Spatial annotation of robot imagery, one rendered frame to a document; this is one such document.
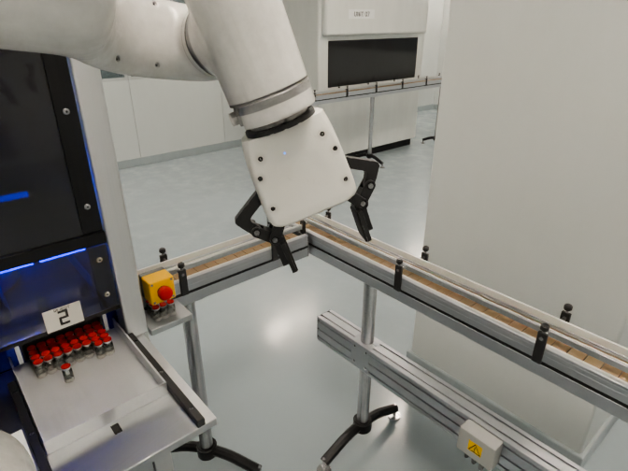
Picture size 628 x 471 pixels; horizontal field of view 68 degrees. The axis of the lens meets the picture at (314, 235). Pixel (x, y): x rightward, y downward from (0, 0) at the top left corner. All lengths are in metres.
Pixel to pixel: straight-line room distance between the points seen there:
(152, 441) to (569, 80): 1.59
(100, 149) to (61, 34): 0.81
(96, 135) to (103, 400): 0.61
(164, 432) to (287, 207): 0.74
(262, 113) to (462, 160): 1.61
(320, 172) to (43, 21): 0.26
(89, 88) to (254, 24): 0.76
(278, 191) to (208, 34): 0.16
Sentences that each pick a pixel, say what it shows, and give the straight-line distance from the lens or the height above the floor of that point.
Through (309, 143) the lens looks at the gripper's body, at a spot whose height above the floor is 1.57.
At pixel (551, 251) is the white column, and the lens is 1.93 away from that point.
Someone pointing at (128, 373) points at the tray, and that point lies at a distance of 1.29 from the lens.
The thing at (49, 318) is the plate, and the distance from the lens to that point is 1.30.
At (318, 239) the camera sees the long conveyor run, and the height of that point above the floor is 0.92.
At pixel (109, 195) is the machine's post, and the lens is 1.22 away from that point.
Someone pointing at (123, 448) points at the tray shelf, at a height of 0.88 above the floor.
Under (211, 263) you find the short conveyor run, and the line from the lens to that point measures 1.62.
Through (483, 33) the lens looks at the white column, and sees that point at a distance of 1.93.
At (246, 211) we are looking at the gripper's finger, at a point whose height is 1.49.
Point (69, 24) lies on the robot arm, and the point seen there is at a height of 1.68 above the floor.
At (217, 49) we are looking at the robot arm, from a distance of 0.46.
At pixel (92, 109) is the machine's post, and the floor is 1.50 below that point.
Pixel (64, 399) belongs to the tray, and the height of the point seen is 0.88.
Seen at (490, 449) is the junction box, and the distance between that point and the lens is 1.59.
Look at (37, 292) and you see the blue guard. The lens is 1.26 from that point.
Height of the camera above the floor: 1.68
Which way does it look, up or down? 25 degrees down
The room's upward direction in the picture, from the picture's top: straight up
